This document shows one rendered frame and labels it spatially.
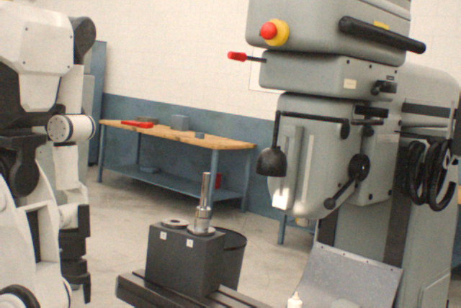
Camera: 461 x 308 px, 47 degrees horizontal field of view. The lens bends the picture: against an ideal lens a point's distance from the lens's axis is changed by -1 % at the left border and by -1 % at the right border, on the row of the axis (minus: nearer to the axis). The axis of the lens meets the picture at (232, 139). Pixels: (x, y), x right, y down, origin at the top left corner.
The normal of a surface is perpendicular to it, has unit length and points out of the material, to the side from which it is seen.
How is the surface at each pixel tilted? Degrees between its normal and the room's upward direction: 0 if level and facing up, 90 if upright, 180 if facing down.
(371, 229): 90
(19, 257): 90
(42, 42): 90
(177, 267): 90
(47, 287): 66
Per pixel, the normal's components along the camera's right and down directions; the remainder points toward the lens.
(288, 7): -0.63, 0.01
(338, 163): 0.77, 0.15
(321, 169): 0.00, 0.11
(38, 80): 0.93, 0.15
